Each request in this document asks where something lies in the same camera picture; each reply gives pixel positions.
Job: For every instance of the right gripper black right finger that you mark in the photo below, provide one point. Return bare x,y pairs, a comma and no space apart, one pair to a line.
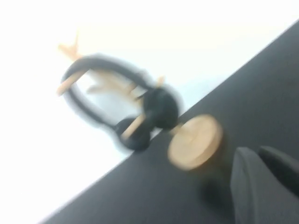
282,161

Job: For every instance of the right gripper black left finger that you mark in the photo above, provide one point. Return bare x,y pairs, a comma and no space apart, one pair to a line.
252,186

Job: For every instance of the black over-ear headphones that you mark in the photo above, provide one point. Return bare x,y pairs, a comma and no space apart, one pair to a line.
160,109

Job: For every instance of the wooden branch headphone stand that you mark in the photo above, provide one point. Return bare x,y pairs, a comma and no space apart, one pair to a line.
196,142

